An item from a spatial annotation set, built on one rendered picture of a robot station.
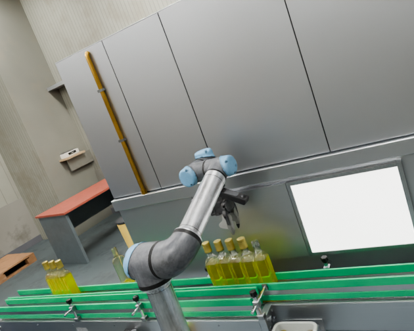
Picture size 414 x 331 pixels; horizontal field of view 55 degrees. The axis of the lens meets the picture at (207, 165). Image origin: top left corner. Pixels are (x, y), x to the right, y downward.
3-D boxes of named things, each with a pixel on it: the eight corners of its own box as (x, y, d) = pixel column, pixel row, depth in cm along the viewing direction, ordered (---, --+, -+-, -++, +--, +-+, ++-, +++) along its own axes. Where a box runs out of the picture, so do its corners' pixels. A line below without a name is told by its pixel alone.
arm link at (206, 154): (188, 155, 158) (200, 148, 164) (198, 181, 160) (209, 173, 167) (204, 152, 153) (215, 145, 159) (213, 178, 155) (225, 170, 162)
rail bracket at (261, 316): (274, 300, 165) (264, 274, 162) (261, 328, 151) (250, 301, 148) (267, 301, 166) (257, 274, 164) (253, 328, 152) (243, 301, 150)
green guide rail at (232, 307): (257, 314, 160) (251, 297, 158) (256, 316, 159) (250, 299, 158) (1, 317, 248) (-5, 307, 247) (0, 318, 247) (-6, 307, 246)
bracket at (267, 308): (278, 318, 165) (273, 303, 163) (271, 333, 157) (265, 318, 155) (270, 318, 167) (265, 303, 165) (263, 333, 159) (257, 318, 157)
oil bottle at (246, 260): (269, 291, 173) (253, 248, 168) (265, 299, 168) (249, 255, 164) (257, 291, 176) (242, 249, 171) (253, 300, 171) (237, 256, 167)
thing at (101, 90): (148, 192, 199) (89, 49, 184) (145, 194, 196) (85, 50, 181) (143, 192, 200) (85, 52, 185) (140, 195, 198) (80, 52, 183)
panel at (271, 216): (422, 242, 150) (401, 158, 143) (423, 246, 147) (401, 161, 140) (217, 261, 195) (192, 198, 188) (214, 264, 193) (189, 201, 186)
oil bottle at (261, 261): (282, 291, 170) (266, 247, 166) (278, 299, 165) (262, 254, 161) (269, 291, 173) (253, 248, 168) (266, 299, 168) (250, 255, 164)
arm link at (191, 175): (196, 165, 143) (212, 154, 151) (173, 171, 150) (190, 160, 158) (204, 185, 144) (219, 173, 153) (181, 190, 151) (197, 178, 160)
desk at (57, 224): (158, 212, 666) (140, 168, 649) (87, 264, 549) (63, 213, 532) (128, 215, 713) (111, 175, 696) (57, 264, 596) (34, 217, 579)
